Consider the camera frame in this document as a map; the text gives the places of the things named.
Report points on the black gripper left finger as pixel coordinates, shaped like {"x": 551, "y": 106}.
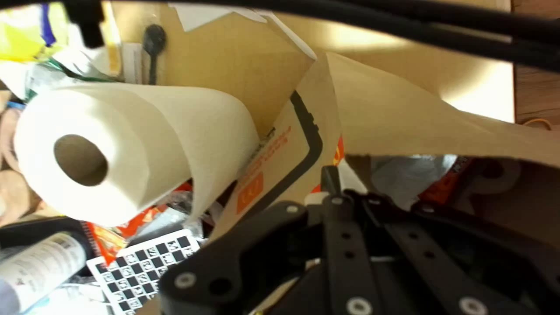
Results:
{"x": 245, "y": 246}

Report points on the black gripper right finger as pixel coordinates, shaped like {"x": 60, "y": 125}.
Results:
{"x": 466, "y": 263}

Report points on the brown paper delivery bag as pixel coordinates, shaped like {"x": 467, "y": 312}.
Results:
{"x": 385, "y": 111}

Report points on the white paper napkin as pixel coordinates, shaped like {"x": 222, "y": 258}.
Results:
{"x": 396, "y": 177}

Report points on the red snack packet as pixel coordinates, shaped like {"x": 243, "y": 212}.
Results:
{"x": 107, "y": 242}

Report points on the white paper towel roll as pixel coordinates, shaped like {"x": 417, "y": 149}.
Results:
{"x": 151, "y": 134}

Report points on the clear bottle white label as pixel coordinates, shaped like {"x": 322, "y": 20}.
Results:
{"x": 40, "y": 272}

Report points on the black utensil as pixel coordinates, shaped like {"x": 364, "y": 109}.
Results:
{"x": 154, "y": 41}

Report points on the yellow snack packet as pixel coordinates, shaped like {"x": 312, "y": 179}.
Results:
{"x": 23, "y": 36}

